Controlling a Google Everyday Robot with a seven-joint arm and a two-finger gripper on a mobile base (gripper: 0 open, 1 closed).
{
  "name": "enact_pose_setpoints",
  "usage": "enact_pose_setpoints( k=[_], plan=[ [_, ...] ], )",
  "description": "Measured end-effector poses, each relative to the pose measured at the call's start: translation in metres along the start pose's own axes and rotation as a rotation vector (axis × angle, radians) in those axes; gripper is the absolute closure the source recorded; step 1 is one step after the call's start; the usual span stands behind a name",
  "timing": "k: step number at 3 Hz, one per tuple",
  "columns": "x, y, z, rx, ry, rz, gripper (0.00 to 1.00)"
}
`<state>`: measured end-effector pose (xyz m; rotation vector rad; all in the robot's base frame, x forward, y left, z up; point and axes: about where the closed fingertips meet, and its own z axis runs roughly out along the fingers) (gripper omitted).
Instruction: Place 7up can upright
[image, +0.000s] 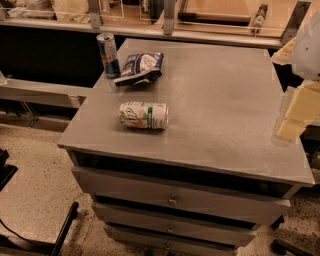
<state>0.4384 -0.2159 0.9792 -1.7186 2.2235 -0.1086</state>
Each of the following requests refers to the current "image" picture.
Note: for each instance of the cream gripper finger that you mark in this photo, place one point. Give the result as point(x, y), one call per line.
point(299, 108)

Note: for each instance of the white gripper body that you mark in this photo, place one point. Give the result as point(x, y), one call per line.
point(308, 55)

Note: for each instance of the white green 7up can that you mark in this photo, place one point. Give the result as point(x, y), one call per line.
point(144, 115)

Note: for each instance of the blue silver Red Bull can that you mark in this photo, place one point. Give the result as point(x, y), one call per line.
point(108, 53)

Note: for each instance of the black caster wheel bar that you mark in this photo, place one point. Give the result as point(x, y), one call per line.
point(281, 247)

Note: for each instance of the middle grey drawer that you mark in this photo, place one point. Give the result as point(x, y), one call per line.
point(174, 225)

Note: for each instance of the grey drawer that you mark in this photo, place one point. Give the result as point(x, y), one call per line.
point(224, 203)
point(166, 242)
point(174, 225)

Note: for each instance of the top grey drawer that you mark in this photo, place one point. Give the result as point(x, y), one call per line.
point(224, 203)

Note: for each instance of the blue white snack bag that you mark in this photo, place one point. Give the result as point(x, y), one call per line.
point(141, 69)

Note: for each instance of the bottom grey drawer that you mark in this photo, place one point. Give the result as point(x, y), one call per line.
point(166, 242)

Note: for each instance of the black chair leg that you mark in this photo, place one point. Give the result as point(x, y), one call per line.
point(72, 214)

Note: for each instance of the grey metal rail shelf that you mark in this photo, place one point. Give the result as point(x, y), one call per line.
point(44, 93)

